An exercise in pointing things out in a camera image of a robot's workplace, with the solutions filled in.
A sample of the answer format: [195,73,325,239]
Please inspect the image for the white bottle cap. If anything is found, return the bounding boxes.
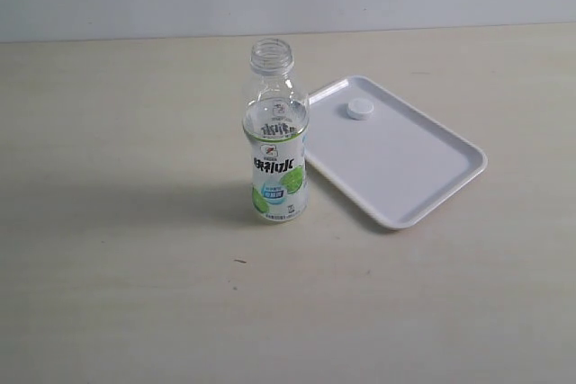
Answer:
[346,98,374,121]

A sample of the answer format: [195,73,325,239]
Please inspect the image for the white plastic tray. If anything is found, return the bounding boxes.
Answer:
[305,76,488,230]

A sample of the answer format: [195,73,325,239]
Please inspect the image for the clear plastic water bottle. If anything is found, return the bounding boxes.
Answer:
[242,38,310,223]

